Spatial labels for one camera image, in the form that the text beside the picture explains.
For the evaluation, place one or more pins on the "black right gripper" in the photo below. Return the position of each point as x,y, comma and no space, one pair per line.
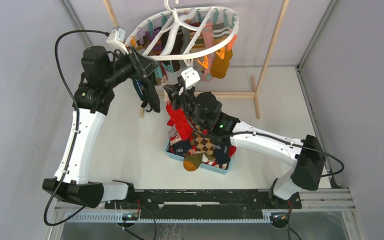
176,92

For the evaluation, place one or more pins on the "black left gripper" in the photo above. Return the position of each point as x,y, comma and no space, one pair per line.
143,67

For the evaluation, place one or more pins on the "teal clothespin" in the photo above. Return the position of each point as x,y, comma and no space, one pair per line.
158,72
168,66

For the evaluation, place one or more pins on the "red and cream Christmas sock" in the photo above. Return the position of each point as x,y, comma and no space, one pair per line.
177,119

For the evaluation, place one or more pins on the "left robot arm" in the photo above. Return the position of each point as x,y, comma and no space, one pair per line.
103,70

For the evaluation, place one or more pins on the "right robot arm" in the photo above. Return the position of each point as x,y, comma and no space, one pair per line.
203,113

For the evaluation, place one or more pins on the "white round clip hanger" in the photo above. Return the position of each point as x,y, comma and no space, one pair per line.
200,34

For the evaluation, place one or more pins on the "brown white-striped sock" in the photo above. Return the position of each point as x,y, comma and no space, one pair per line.
176,50

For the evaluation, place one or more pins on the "orange clothespin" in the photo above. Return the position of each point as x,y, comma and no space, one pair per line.
204,61
221,53
231,43

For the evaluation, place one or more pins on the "mustard yellow sock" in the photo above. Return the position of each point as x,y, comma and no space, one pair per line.
219,68

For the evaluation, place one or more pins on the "brown argyle sock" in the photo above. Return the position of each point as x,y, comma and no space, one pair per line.
201,144

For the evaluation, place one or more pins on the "navy sock with lettering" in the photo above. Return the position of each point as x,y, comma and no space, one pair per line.
180,148

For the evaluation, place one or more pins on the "olive orange-toe sock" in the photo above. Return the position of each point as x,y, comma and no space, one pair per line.
192,162

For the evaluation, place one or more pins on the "pink sock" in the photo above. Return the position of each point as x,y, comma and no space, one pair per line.
208,37

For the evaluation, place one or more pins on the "light blue plastic basket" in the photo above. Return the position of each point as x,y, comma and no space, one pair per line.
208,161

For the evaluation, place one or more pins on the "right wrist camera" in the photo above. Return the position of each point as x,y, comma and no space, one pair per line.
190,77

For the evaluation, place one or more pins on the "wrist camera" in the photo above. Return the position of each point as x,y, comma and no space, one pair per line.
190,77
116,40

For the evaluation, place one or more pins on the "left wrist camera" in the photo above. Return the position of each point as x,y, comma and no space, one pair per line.
116,40

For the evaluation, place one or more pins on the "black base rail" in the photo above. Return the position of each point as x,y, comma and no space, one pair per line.
157,200

